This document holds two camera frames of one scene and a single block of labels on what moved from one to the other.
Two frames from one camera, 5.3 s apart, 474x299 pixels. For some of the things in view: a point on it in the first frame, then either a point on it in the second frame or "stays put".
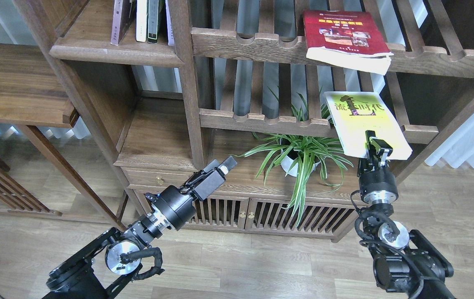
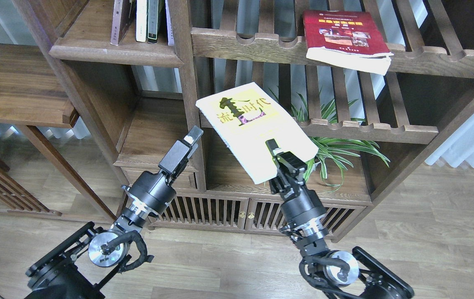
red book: x=347 y=39 stays put
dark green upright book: x=152 y=21 stays put
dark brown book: x=124 y=15 stays put
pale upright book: x=171 y=39 stays put
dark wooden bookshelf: x=318 y=103 stays put
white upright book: x=142 y=13 stays put
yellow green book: x=353 y=113 to x=245 y=118
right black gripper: x=378 y=150 to x=289 y=180
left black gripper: x=202 y=183 to x=175 y=161
